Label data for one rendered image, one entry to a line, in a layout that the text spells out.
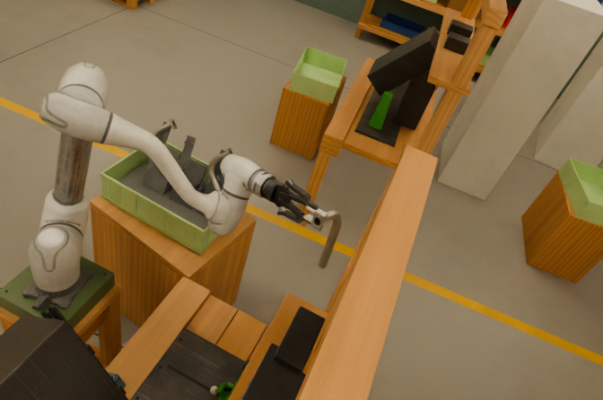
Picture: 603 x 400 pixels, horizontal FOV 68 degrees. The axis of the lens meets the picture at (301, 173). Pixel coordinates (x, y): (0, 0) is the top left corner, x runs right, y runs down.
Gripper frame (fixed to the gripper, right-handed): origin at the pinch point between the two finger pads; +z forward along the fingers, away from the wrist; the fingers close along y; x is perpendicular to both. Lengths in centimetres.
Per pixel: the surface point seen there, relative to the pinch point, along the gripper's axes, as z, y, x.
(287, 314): 16.1, -12.0, -29.8
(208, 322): -31, -67, -4
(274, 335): 17.8, -13.8, -36.7
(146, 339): -39, -68, -27
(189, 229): -70, -52, 16
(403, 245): 38, 25, -33
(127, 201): -106, -53, 7
